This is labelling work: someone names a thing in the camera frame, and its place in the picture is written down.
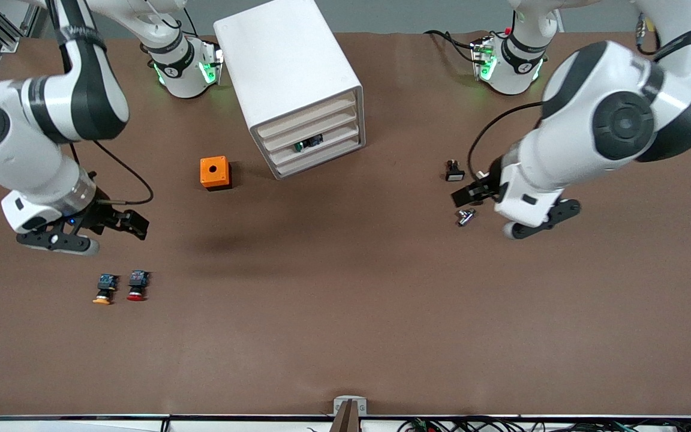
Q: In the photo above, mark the black table edge rail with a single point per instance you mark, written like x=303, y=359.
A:
x=141, y=416

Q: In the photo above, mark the grey metal table bracket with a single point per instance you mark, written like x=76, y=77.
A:
x=339, y=405

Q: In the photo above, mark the green push button switch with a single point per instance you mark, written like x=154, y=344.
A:
x=299, y=146

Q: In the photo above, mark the brown wedge-shaped mount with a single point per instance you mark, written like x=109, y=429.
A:
x=345, y=423

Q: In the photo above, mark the yellow push button switch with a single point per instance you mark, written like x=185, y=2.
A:
x=105, y=282

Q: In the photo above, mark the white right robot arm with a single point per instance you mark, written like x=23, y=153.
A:
x=51, y=108

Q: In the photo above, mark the table cover sheet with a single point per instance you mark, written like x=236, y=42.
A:
x=345, y=300

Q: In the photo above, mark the orange box with hole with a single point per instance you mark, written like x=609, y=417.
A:
x=206, y=174

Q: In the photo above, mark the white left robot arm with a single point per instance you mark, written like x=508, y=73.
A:
x=567, y=150

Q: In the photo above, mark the silver key switch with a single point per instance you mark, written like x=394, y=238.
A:
x=465, y=218

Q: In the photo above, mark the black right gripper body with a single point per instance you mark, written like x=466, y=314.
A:
x=101, y=217

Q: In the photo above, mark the red push button switch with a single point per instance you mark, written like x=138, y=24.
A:
x=138, y=279

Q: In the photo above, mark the black white-capped button switch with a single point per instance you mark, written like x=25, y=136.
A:
x=454, y=175

